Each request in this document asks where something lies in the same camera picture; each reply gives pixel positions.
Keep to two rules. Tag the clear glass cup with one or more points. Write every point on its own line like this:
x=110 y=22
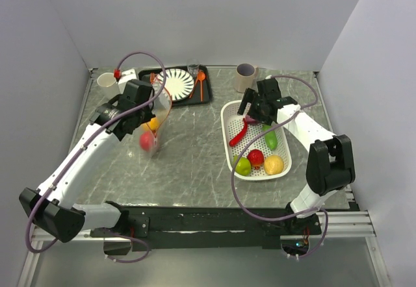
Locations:
x=193 y=67

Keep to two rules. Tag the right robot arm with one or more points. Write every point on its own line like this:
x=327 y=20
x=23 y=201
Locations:
x=330 y=163

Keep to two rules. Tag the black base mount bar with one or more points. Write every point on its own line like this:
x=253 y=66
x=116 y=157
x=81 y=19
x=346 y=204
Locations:
x=198 y=227

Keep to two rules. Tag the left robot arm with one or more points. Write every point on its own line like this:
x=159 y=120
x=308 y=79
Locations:
x=52 y=206

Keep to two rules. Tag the beige mug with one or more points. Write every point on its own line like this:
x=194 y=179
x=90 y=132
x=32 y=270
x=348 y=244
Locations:
x=245 y=75

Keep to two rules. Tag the green cucumber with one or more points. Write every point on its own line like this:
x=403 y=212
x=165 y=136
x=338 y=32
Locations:
x=270 y=137

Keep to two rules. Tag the clear zip top bag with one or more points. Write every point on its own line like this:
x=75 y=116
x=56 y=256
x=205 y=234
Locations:
x=161 y=109

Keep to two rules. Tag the red apple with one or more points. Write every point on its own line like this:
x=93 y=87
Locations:
x=146 y=141

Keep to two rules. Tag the orange spoon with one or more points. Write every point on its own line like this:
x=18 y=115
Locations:
x=199 y=81

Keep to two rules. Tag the orange fruit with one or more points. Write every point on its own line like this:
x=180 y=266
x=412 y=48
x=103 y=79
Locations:
x=153 y=125

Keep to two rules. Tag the red chili pepper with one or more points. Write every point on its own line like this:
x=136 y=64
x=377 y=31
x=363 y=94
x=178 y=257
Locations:
x=236 y=139

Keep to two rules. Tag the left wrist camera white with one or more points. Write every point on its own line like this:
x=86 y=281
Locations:
x=126 y=76

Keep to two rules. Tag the red strawberry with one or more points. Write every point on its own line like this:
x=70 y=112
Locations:
x=256 y=158

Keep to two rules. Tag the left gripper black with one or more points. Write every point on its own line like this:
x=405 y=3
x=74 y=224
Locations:
x=149 y=114

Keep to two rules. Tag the orange fork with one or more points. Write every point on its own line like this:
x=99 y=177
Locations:
x=152 y=78

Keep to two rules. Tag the green pear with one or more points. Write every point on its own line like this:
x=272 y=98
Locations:
x=242 y=166

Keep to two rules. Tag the striped white plate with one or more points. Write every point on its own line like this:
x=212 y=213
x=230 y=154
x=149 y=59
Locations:
x=179 y=84

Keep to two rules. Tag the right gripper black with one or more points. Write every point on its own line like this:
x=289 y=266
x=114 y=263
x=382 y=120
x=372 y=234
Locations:
x=247 y=98

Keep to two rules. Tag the purple onion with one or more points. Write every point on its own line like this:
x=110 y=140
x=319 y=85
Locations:
x=251 y=121

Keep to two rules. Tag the white cup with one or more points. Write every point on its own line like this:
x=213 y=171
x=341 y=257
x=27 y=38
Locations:
x=108 y=85

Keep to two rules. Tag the black tray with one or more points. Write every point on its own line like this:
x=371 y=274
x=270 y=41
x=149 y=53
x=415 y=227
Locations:
x=207 y=91

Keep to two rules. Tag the yellow lemon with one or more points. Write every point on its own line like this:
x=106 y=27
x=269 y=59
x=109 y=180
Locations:
x=273 y=165

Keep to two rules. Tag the white plastic basket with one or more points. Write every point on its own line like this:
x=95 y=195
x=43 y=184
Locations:
x=232 y=125

